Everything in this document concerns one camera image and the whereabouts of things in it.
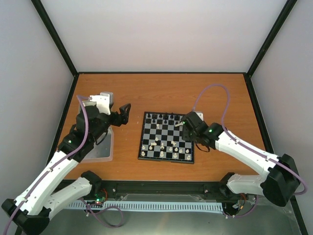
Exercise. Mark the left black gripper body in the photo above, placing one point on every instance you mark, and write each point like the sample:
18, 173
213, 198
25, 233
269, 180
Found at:
116, 121

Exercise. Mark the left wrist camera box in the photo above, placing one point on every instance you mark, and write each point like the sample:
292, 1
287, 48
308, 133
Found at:
104, 102

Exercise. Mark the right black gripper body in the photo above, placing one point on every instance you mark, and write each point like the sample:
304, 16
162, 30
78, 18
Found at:
188, 136

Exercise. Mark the light blue cable duct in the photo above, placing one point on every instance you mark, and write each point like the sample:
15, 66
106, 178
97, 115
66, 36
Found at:
137, 206

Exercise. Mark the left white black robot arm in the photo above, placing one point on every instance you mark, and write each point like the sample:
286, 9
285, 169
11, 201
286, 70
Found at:
39, 203

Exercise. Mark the small electronics board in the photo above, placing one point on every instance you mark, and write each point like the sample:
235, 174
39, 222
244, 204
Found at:
100, 197

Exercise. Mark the black magnetic chess board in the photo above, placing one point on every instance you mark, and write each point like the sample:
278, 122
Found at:
166, 133

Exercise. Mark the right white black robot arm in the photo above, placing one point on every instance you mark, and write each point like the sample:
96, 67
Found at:
276, 177

